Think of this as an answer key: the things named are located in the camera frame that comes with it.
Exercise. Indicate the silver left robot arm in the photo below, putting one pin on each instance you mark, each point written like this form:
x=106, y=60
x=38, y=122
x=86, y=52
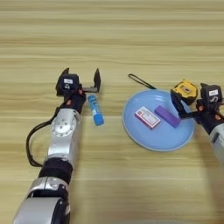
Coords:
x=62, y=137

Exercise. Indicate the purple rectangular block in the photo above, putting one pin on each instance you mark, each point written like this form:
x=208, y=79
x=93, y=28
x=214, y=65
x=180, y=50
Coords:
x=167, y=116

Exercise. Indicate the blue glue stick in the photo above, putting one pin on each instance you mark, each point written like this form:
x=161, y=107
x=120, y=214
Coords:
x=95, y=110

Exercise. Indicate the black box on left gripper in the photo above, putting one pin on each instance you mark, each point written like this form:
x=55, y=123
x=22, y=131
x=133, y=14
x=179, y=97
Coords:
x=68, y=84

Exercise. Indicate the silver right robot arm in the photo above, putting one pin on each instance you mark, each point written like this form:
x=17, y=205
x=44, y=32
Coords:
x=218, y=143

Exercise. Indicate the light blue round plate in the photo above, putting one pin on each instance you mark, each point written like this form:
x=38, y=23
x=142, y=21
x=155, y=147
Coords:
x=157, y=138

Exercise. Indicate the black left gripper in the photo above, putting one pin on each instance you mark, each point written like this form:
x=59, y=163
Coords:
x=74, y=100

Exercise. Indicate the yellow black tape measure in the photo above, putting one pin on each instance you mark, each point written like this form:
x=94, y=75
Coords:
x=185, y=90

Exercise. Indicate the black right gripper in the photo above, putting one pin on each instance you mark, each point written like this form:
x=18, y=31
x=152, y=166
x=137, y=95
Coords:
x=208, y=116

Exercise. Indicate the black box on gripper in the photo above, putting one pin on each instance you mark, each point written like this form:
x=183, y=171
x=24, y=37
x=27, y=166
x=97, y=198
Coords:
x=68, y=84
x=212, y=94

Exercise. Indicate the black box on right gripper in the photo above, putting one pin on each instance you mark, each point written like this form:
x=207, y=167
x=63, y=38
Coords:
x=212, y=94

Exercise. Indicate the red white card box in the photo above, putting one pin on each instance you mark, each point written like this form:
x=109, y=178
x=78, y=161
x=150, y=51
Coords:
x=147, y=117

